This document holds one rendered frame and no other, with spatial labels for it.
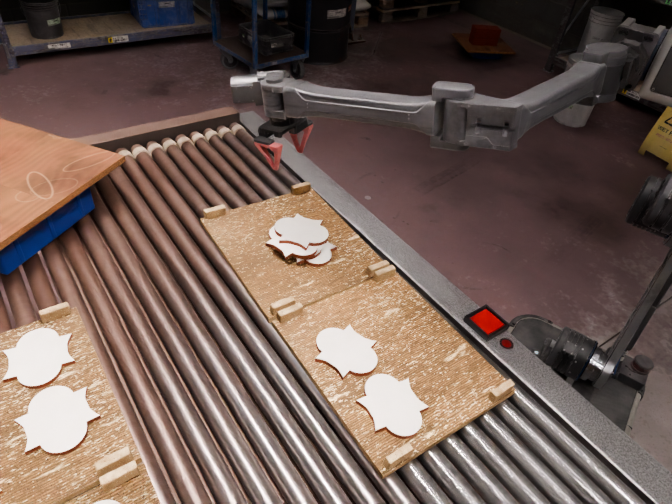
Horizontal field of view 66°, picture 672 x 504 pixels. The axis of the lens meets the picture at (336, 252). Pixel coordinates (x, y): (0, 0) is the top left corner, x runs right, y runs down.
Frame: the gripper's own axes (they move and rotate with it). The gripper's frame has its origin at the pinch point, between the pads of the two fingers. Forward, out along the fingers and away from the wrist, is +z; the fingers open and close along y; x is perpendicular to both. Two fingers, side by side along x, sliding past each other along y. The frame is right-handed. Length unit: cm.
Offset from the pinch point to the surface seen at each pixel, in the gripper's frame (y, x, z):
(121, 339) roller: 49, -11, 23
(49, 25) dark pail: -159, -371, 40
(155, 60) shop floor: -208, -314, 75
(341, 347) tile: 24.1, 28.8, 26.7
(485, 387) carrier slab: 14, 57, 33
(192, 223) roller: 10.7, -27.6, 21.2
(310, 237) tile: 1.9, 5.8, 20.1
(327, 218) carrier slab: -12.7, 0.8, 24.5
